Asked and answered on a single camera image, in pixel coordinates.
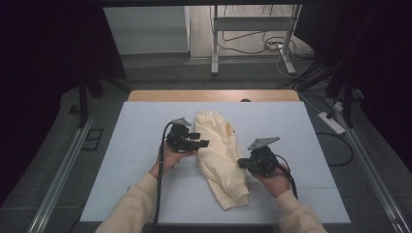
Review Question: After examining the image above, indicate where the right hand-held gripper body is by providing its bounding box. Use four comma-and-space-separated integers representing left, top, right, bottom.
247, 136, 281, 178

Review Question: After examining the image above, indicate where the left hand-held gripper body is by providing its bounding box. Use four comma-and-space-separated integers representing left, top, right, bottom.
165, 116, 200, 153

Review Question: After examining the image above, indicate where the cream cloth garment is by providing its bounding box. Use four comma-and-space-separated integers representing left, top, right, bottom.
193, 110, 251, 212

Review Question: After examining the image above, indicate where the person's left hand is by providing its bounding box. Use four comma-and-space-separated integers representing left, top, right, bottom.
149, 142, 195, 178

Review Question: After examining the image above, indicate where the person's right hand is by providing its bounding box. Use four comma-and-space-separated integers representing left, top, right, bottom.
252, 164, 292, 199

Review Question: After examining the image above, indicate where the wooden table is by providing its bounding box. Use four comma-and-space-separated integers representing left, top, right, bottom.
127, 88, 301, 103

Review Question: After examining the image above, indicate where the white foam board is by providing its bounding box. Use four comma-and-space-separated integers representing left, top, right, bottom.
79, 101, 352, 225

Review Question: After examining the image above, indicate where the white power strip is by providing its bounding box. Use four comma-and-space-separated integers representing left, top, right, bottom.
317, 111, 347, 136

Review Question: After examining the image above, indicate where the black metal stand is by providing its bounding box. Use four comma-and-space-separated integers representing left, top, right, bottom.
295, 48, 359, 128
77, 61, 132, 129

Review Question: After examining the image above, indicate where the white metal stand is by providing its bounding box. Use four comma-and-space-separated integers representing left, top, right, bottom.
210, 4, 304, 78

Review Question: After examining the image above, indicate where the dark curtain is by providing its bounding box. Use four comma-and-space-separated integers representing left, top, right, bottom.
292, 0, 412, 173
0, 0, 127, 208

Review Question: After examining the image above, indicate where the right hand-held gripper black cable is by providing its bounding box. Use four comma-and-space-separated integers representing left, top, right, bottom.
275, 153, 299, 200

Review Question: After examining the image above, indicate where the hand-held gripper black cable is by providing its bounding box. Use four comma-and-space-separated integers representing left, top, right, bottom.
275, 153, 299, 200
152, 119, 178, 233

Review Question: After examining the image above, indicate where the left hand-held gripper black cable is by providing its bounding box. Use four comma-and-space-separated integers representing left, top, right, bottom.
152, 119, 178, 233

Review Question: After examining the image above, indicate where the black looped floor cable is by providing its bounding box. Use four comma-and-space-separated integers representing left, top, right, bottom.
315, 130, 355, 168

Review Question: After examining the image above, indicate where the aluminium floor rail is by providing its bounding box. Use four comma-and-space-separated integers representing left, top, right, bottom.
26, 116, 95, 233
335, 113, 412, 233

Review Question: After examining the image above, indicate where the tangle of floor cables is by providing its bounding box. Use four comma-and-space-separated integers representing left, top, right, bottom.
217, 28, 316, 63

